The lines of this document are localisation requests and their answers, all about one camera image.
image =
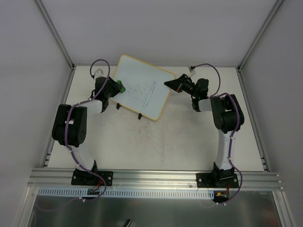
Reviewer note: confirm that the aluminium mounting rail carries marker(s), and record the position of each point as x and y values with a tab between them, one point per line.
153	179

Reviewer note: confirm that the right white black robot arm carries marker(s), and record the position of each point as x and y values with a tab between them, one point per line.
228	119

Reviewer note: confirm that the green whiteboard eraser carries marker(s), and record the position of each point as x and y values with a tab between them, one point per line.
120	86

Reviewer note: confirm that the left aluminium frame post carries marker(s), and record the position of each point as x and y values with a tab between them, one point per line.
46	17

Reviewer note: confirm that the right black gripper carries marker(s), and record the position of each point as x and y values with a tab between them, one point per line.
180	83

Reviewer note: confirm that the slotted white cable duct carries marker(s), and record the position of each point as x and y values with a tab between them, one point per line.
127	193

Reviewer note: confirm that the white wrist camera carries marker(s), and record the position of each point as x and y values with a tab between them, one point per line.
98	73
192	71

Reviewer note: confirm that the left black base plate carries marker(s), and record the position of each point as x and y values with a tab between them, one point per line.
83	178

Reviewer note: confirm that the aluminium frame post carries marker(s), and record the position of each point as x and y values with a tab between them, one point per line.
272	13
46	17

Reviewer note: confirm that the small black object bottom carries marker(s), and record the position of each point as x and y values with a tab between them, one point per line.
127	223

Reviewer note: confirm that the right aluminium frame post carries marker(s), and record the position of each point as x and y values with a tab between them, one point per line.
272	13

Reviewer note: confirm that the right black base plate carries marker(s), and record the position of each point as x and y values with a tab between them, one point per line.
208	180

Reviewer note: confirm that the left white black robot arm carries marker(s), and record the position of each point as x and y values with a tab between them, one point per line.
70	125

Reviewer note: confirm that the whiteboard wire stand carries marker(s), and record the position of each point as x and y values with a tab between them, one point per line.
118	106

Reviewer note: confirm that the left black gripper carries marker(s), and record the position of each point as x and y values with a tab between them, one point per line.
112	87

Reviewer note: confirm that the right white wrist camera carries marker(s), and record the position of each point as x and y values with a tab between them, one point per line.
192	71

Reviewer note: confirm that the yellow framed whiteboard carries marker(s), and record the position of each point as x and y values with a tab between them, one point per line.
145	92

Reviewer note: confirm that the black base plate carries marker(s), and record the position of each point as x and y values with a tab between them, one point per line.
208	180
83	178

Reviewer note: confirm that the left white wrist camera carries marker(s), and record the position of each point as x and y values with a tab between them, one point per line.
98	73

